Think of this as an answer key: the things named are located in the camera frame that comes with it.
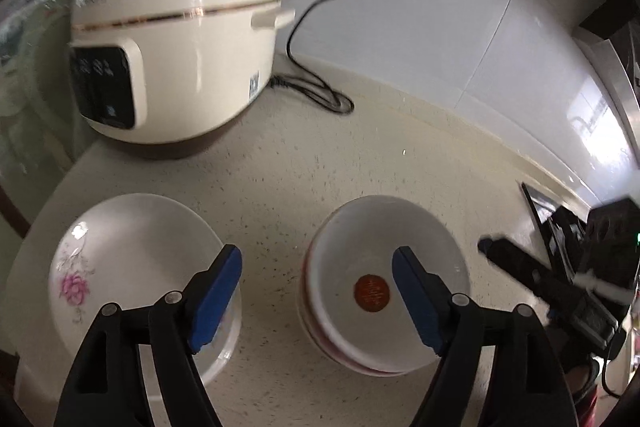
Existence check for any cream rice cooker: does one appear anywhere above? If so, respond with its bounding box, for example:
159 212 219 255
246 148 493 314
67 0 297 160

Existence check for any glass door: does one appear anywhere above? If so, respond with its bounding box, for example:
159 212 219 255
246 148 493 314
0 0 116 233

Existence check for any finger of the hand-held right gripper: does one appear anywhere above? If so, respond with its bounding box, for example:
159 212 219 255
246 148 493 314
477 234 556 308

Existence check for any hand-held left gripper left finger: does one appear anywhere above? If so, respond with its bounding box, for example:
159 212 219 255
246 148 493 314
52 244 243 427

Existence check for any red and white bowl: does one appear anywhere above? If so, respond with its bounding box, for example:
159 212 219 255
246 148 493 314
307 195 470 370

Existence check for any black gas stove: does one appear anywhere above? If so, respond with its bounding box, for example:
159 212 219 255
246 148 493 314
520 182 596 283

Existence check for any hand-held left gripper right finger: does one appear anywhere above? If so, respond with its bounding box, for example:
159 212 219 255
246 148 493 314
391 246 578 427

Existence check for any stainless steel frame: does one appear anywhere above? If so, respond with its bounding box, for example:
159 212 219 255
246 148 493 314
570 22 640 168

